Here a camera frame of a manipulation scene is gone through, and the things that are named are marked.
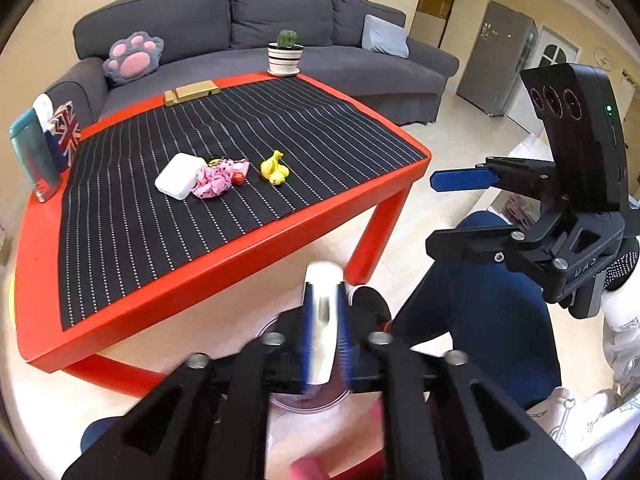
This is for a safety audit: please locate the white cloth item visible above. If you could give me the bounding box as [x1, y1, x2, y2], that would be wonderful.
[32, 94, 55, 131]

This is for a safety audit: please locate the grey pink paw cushion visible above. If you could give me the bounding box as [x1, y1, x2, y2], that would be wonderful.
[102, 32, 165, 87]

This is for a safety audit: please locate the white rounded box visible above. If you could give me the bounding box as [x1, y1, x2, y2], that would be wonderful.
[155, 154, 208, 200]

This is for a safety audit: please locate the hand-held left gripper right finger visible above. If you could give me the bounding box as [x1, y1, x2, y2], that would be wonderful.
[336, 285, 587, 480]

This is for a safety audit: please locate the person's black shoe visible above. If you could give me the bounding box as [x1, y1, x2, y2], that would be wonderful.
[349, 286, 393, 333]

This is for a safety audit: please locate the white door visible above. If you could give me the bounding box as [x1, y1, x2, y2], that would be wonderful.
[506, 25, 583, 136]

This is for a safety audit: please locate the yellow translucent turtle toy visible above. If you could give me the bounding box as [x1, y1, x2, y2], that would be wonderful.
[260, 150, 291, 186]

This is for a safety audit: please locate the wooden phone stand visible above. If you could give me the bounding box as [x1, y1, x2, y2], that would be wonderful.
[164, 80, 221, 107]

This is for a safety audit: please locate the black white-striped table mat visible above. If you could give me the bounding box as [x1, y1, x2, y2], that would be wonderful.
[59, 74, 425, 333]

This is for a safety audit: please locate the white glossy object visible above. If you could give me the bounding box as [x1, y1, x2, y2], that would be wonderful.
[303, 260, 347, 387]

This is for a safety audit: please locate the person's right forearm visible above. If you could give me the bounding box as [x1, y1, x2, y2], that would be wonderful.
[599, 282, 640, 397]

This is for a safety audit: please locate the person's right hand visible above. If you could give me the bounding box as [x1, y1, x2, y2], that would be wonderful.
[602, 239, 640, 293]

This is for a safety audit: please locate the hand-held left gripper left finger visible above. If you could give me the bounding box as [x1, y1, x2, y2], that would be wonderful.
[62, 284, 321, 480]

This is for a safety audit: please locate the grey refrigerator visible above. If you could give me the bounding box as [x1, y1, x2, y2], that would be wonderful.
[456, 1, 540, 118]

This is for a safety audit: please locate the red table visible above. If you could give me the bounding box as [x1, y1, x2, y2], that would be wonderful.
[15, 71, 433, 401]

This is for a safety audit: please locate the pink crumpled toy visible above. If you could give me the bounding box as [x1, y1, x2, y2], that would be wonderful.
[192, 159, 251, 200]

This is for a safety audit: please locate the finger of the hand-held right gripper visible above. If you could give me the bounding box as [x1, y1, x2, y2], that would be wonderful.
[425, 226, 568, 277]
[429, 156, 560, 202]

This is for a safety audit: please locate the person's right leg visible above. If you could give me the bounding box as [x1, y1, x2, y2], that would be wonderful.
[392, 210, 562, 411]

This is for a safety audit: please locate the person's white printed clothing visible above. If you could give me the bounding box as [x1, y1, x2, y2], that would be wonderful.
[520, 387, 640, 480]

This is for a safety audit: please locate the flag print tin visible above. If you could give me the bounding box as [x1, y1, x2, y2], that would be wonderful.
[42, 101, 82, 171]

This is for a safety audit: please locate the grey sofa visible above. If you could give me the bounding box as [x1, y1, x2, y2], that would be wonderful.
[47, 0, 461, 126]

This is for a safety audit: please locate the light blue cushion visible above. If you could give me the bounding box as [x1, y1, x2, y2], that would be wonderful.
[361, 14, 410, 59]

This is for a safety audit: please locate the teal tumbler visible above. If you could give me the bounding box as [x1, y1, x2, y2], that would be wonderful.
[9, 107, 62, 203]

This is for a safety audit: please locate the potted cactus striped white pot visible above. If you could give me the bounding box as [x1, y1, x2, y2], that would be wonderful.
[267, 30, 305, 77]

